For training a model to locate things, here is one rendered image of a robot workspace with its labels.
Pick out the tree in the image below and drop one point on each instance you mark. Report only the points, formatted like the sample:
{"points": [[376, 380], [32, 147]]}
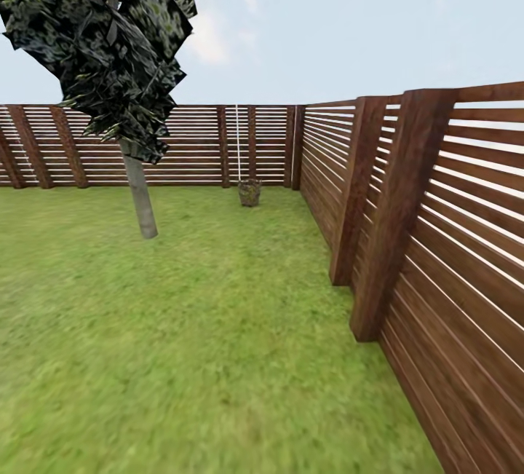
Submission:
{"points": [[115, 60]]}

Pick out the wicker basket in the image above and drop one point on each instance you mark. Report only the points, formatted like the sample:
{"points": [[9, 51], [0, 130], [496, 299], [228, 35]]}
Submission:
{"points": [[247, 184]]}

